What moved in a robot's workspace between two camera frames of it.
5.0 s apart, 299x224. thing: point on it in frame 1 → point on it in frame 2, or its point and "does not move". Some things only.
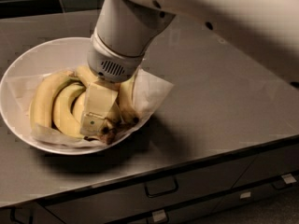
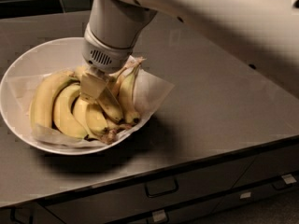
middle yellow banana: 78,106 does not move
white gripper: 109,63 → 107,55
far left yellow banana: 42,100 does not move
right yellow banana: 126,103 does not move
